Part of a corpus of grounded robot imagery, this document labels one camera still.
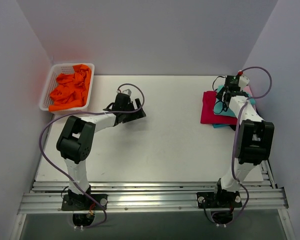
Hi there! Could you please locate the teal t-shirt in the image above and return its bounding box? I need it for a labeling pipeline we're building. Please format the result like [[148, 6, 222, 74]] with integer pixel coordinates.
[[212, 124, 229, 129], [213, 85, 256, 118]]

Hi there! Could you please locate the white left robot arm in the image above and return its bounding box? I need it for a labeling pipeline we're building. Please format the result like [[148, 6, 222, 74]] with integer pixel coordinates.
[[56, 92, 146, 210]]

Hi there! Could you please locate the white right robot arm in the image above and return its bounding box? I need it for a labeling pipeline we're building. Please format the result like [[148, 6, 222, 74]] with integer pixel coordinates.
[[212, 72, 275, 207]]

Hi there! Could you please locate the pink folded t-shirt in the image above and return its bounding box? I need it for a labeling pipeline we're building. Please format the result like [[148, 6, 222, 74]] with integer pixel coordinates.
[[243, 85, 252, 96]]

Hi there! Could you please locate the magenta folded t-shirt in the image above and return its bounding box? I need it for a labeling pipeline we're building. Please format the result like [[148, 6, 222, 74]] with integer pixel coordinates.
[[200, 91, 237, 125]]

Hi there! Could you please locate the black folded t-shirt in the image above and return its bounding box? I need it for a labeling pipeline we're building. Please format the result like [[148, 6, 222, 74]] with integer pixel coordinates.
[[229, 124, 236, 131]]

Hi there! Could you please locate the teal folded t-shirt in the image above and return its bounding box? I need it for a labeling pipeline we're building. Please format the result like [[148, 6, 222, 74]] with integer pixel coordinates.
[[212, 124, 229, 129]]

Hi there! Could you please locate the orange t-shirt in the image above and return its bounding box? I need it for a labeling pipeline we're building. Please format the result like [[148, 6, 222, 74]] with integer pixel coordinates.
[[48, 64, 92, 112]]

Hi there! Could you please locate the white plastic basket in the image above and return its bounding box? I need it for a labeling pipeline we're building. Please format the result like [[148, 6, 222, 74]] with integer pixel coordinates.
[[39, 63, 95, 115]]

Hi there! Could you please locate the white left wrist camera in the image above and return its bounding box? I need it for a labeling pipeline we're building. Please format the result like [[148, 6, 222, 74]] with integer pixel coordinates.
[[116, 88, 132, 97]]

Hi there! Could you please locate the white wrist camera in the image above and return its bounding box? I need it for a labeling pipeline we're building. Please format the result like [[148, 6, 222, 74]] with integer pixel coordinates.
[[116, 88, 132, 97], [237, 70, 250, 90]]

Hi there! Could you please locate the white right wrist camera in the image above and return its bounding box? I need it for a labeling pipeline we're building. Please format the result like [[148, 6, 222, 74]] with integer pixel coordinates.
[[237, 70, 250, 90]]

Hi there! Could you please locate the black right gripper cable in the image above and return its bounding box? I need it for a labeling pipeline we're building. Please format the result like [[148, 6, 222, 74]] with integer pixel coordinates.
[[211, 75, 230, 115]]

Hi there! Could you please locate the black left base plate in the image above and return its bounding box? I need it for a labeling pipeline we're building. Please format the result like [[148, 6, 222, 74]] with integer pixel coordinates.
[[61, 193, 108, 211]]

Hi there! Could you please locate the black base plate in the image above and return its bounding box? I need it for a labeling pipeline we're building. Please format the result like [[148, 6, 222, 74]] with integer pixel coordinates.
[[196, 191, 243, 209], [61, 193, 108, 211]]

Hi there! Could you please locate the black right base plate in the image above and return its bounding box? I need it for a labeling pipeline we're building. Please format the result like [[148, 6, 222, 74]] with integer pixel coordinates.
[[196, 191, 243, 209]]

